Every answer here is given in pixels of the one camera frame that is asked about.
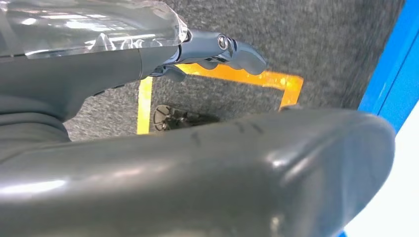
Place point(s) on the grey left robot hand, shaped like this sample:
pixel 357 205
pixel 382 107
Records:
pixel 82 65

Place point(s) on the blue metal shelf rack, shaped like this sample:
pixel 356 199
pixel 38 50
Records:
pixel 396 72

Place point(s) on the yellow floor tape square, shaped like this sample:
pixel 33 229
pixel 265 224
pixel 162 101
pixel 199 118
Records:
pixel 144 108

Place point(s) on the black robot lower body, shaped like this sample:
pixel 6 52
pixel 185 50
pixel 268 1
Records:
pixel 163 117

